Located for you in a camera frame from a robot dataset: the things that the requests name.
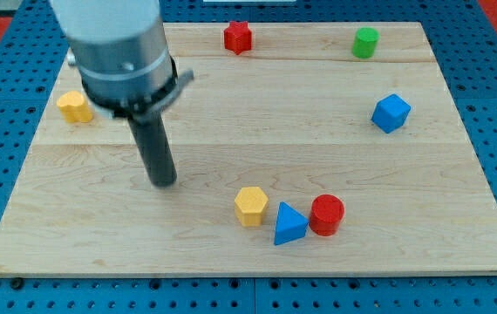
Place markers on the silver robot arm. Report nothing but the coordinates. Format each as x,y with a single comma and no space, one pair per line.
120,48

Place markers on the yellow hexagon block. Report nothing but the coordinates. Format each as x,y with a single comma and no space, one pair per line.
251,204

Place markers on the wooden board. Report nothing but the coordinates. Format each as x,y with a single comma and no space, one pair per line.
293,117

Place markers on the blue triangle block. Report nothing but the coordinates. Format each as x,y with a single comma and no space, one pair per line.
290,224

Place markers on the red cylinder block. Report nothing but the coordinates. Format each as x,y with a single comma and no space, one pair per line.
326,215

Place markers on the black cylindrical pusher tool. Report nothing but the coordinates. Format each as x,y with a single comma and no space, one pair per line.
155,152

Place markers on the red star block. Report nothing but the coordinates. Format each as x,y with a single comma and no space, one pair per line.
238,37

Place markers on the blue cube block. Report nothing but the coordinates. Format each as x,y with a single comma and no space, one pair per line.
390,113

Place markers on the green cylinder block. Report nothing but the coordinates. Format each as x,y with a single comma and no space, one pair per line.
365,42

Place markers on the yellow heart block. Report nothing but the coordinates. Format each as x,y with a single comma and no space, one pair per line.
74,107

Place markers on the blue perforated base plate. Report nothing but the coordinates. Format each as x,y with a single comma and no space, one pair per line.
464,43

